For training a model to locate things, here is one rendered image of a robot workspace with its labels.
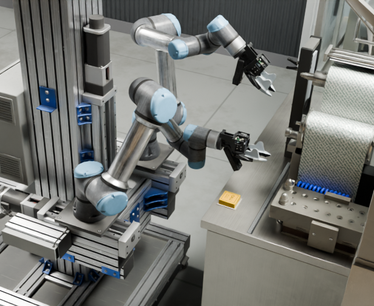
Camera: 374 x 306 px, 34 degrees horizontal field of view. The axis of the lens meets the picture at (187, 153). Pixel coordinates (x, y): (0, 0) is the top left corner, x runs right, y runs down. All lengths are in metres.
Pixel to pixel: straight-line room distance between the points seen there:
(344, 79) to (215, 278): 0.97
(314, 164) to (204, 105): 2.70
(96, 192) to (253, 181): 0.70
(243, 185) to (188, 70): 3.06
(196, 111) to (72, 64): 2.60
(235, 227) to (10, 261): 1.36
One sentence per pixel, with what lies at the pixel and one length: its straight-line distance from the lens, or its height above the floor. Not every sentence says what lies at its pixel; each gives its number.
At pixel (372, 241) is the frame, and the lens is 1.49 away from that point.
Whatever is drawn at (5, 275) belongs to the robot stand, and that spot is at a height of 0.21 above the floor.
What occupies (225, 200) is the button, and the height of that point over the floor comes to 0.92.
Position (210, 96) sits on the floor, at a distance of 5.16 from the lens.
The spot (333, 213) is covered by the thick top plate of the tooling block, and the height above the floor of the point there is 1.03.
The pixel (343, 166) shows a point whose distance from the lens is 2.38.
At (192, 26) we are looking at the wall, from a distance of 5.96.
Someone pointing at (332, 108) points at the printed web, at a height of 1.25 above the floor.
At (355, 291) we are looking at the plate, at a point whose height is 1.36.
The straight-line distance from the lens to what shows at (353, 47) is 3.30.
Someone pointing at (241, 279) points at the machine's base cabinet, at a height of 0.66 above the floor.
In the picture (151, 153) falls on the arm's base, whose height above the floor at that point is 0.85.
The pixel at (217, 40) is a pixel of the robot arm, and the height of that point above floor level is 1.52.
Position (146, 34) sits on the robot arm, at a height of 1.45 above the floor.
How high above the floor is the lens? 2.46
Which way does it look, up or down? 34 degrees down
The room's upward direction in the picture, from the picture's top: 3 degrees clockwise
